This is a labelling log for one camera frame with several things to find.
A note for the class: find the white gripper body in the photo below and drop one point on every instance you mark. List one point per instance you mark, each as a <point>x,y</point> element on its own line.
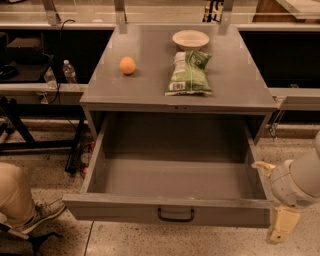
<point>281,181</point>

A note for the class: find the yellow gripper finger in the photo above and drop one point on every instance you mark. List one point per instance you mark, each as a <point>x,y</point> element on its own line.
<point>283,221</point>
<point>267,168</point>

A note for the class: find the grey top drawer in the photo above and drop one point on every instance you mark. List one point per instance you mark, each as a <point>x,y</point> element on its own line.
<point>161,168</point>

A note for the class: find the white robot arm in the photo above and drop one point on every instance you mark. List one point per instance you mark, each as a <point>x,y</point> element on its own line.
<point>305,171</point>

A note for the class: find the grey metal drawer cabinet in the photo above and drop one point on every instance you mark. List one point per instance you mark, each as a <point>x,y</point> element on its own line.
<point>150,80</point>

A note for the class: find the green chip bag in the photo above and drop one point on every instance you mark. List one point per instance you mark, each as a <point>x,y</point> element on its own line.
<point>188,77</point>

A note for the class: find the beige ceramic bowl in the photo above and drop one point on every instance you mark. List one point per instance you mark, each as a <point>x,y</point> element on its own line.
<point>190,39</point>

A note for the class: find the orange fruit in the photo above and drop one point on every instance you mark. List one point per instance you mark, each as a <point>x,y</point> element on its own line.
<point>127,65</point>

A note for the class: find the red items on floor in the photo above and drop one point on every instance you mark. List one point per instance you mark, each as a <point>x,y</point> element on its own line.
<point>85,157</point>

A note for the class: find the grey sneaker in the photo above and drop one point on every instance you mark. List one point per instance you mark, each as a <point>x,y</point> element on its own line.
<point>44,212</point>

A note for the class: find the small clear water bottle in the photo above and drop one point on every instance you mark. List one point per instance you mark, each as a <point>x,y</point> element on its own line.
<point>50,79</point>

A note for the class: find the black reacher grabber tool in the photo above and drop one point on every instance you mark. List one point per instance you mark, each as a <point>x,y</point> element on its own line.
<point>35,241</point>

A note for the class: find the person leg khaki trousers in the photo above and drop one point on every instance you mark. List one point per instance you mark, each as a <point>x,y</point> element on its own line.
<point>16,201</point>

